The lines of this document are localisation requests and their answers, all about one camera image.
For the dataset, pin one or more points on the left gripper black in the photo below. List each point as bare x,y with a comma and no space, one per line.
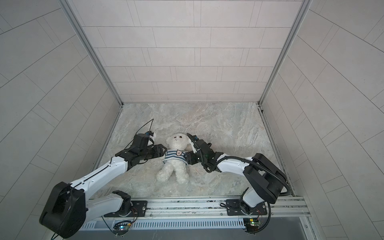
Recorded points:
154,150

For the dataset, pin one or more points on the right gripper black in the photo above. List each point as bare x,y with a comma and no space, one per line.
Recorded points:
197,151

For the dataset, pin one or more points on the blue white striped knit sweater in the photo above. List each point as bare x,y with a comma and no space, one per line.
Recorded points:
178,155

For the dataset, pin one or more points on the white teddy bear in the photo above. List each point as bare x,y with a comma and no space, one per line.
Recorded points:
177,141

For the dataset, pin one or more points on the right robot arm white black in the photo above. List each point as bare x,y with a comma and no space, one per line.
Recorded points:
267,181

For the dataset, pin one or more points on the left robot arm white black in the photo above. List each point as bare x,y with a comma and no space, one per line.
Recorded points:
70,205

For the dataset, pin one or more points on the ventilation grille strip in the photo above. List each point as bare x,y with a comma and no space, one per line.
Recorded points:
169,224

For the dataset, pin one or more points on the left controller circuit board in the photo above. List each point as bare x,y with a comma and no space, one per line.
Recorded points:
121,228

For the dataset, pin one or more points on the controller circuit board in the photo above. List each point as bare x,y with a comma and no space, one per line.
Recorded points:
251,225
121,228

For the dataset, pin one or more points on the right controller circuit board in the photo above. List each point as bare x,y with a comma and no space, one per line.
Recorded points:
251,225

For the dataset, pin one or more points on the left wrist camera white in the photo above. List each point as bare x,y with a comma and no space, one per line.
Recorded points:
151,135

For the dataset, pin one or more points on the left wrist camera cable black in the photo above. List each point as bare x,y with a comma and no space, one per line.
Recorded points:
144,126

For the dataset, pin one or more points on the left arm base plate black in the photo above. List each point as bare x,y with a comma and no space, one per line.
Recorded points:
138,208

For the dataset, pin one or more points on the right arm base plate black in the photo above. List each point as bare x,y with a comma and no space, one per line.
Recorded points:
236,208

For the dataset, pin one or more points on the aluminium mounting rail frame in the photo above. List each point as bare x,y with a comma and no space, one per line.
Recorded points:
210,208

